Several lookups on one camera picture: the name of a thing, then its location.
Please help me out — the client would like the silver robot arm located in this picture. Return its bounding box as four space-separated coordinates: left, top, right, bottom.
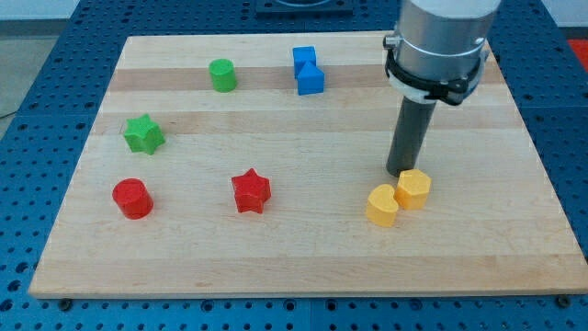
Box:
383 0 501 106

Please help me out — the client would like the red star block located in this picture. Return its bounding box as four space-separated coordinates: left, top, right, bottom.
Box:
231 168 271 213

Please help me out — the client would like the green star block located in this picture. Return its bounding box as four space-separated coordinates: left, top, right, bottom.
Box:
124 114 165 155

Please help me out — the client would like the wooden board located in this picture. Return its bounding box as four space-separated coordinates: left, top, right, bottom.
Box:
28 31 587 299

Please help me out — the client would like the blue triangle block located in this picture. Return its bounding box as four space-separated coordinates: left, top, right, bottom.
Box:
296 62 325 96

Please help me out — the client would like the yellow heart block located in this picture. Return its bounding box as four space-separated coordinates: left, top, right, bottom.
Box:
365 184 399 227

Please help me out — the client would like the blue cube block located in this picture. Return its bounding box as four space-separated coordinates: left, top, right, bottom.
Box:
292 46 316 78

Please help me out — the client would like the green cylinder block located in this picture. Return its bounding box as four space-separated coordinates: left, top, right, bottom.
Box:
209 59 237 93

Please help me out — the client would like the yellow hexagon block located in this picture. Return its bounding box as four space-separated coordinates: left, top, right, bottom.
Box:
394 169 432 210

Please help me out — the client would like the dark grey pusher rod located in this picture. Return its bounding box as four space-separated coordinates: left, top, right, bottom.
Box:
386 97 435 177

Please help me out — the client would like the red cylinder block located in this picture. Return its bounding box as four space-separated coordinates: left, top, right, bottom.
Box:
112 178 153 220

